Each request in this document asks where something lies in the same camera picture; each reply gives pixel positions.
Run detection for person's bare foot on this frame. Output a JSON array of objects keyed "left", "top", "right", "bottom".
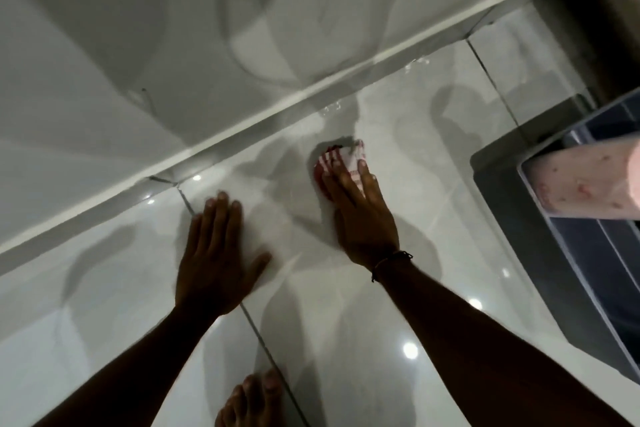
[{"left": 215, "top": 369, "right": 287, "bottom": 427}]

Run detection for white baseboard strip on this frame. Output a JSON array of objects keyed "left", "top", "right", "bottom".
[{"left": 0, "top": 0, "right": 571, "bottom": 265}]

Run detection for red white striped cloth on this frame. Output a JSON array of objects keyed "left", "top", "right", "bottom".
[{"left": 312, "top": 139, "right": 372, "bottom": 202}]

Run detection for person's right hand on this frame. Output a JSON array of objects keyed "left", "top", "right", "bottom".
[{"left": 319, "top": 159, "right": 401, "bottom": 271}]

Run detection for black cord bracelet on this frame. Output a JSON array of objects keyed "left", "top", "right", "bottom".
[{"left": 371, "top": 250, "right": 414, "bottom": 284}]

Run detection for person's left forearm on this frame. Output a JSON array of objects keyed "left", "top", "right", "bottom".
[{"left": 31, "top": 303, "right": 242, "bottom": 427}]

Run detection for person's left hand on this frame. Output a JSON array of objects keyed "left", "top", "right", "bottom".
[{"left": 174, "top": 191, "right": 273, "bottom": 316}]

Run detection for dark wooden furniture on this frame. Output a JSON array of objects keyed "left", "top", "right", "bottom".
[{"left": 529, "top": 0, "right": 640, "bottom": 109}]

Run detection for person's right forearm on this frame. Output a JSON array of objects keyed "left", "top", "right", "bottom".
[{"left": 374, "top": 258, "right": 640, "bottom": 427}]

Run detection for pink floral mattress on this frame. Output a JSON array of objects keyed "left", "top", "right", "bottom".
[{"left": 520, "top": 137, "right": 640, "bottom": 221}]

